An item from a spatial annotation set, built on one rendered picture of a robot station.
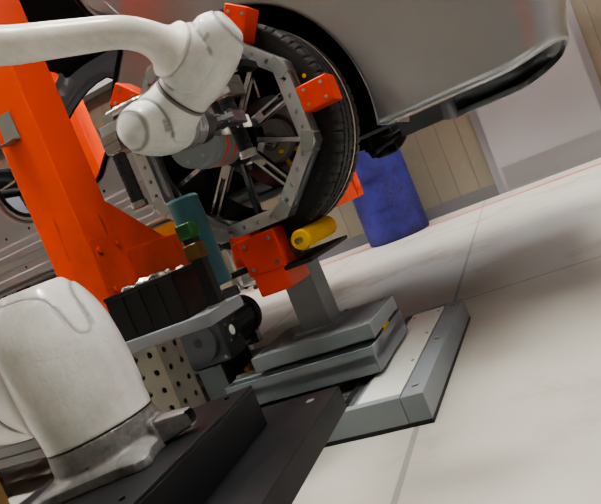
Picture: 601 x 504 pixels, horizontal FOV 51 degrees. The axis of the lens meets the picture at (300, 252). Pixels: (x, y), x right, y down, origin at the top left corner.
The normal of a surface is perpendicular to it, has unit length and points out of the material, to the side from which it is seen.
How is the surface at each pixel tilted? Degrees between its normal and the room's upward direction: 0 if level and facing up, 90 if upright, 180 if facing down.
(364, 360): 90
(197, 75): 132
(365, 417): 90
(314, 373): 90
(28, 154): 90
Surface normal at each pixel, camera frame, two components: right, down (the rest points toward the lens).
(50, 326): 0.29, -0.40
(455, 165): -0.30, 0.18
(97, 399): 0.47, -0.18
